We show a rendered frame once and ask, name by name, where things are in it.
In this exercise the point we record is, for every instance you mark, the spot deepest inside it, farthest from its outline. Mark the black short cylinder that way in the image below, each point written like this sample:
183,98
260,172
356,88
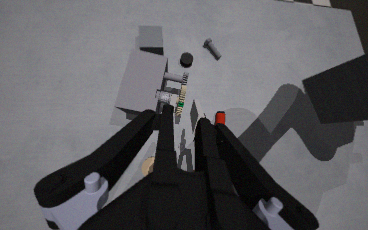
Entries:
186,59

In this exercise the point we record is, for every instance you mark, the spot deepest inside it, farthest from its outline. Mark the red-handled screwdriver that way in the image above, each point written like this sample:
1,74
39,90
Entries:
220,117

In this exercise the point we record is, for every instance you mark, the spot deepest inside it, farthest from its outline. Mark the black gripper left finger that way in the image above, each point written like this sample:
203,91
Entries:
74,193

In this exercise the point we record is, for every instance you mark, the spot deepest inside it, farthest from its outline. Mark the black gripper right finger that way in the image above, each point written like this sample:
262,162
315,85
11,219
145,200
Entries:
214,149

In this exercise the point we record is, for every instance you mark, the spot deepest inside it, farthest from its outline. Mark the grey bolt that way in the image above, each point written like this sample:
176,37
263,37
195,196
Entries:
212,48

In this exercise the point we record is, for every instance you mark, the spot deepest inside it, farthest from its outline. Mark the tan flat disc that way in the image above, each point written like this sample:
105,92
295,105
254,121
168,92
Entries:
147,166

